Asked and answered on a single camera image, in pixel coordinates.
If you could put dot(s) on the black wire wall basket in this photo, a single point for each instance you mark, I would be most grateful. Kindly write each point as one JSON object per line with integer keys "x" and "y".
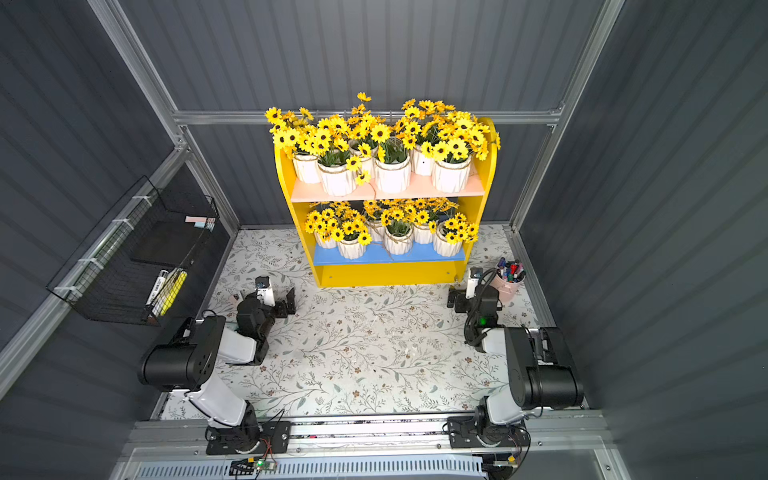
{"x": 111, "y": 280}

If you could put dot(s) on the green circuit board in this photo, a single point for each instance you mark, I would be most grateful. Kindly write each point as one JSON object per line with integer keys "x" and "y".
{"x": 251, "y": 468}

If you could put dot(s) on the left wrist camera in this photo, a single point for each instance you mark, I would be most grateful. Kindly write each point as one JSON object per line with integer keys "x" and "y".
{"x": 264, "y": 290}

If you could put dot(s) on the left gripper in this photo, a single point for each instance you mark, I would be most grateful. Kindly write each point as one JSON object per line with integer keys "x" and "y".
{"x": 280, "y": 303}

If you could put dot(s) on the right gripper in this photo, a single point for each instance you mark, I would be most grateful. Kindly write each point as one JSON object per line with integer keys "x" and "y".
{"x": 459, "y": 300}

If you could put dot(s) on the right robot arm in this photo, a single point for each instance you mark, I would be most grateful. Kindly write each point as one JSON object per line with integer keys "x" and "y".
{"x": 541, "y": 374}

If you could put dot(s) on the white marker in basket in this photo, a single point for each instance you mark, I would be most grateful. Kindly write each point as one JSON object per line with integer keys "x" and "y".
{"x": 157, "y": 286}

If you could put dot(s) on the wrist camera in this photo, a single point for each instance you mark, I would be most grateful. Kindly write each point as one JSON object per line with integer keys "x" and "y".
{"x": 264, "y": 290}
{"x": 474, "y": 277}

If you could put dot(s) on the floral patterned table mat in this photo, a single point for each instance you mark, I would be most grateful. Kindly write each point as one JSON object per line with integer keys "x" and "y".
{"x": 360, "y": 350}

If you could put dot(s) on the yellow item in basket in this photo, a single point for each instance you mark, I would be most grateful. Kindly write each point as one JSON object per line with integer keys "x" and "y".
{"x": 169, "y": 292}

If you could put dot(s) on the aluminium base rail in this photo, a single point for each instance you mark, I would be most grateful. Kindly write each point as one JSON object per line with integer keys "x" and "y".
{"x": 569, "y": 444}

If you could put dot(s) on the shelf sunflower pot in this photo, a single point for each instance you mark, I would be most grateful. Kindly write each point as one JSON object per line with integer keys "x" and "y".
{"x": 399, "y": 231}
{"x": 421, "y": 123}
{"x": 453, "y": 233}
{"x": 346, "y": 229}
{"x": 324, "y": 240}
{"x": 456, "y": 142}
{"x": 340, "y": 171}
{"x": 425, "y": 214}
{"x": 391, "y": 160}
{"x": 361, "y": 123}
{"x": 373, "y": 211}
{"x": 292, "y": 135}

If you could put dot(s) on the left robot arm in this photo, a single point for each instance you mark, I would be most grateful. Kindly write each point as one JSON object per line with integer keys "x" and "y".
{"x": 182, "y": 362}

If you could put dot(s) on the yellow wooden shelf unit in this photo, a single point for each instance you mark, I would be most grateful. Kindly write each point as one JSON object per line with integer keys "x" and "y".
{"x": 376, "y": 267}

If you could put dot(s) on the pink sticky notes pad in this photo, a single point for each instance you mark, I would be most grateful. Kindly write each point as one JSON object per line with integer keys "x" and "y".
{"x": 200, "y": 222}

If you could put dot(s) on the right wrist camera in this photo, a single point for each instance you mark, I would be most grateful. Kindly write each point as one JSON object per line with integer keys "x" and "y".
{"x": 474, "y": 277}

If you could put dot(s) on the pink bucket with pens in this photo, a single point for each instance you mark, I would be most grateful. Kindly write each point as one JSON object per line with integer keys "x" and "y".
{"x": 509, "y": 276}

